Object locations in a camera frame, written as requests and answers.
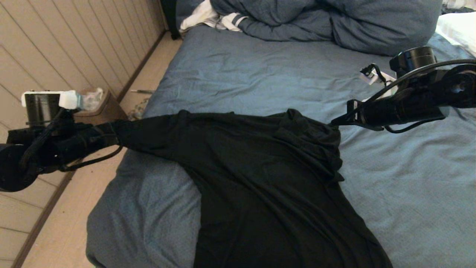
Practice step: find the multicolour patterned cloth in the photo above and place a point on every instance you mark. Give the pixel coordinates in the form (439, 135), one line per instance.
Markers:
(137, 111)

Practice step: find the blue bed sheet mattress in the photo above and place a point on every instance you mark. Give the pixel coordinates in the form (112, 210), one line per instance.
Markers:
(260, 74)

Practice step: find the thin grey stick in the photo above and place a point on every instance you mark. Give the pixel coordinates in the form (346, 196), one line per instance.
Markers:
(143, 92)

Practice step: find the white striped garment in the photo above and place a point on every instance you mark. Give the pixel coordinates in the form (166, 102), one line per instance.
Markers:
(200, 18)

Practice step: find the white pillow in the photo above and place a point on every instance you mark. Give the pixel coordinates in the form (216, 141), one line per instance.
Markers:
(459, 31)

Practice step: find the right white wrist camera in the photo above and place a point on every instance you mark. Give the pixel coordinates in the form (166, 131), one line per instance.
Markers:
(372, 79)

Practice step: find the blue crumpled duvet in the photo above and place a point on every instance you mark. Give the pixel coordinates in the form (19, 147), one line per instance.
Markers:
(353, 26)

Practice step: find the black printed t-shirt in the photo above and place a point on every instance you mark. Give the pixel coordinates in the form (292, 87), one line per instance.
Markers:
(260, 186)

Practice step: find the black bed headboard post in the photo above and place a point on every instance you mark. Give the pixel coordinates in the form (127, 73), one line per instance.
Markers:
(170, 18)

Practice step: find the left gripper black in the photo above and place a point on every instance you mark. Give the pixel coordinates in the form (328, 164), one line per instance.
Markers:
(85, 139)

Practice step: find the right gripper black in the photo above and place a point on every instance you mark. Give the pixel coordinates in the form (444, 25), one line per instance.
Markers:
(383, 111)

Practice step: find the brown trash bin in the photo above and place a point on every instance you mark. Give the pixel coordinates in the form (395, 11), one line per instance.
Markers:
(109, 109)

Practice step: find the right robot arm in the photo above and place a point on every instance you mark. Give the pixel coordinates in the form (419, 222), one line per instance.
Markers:
(457, 85)

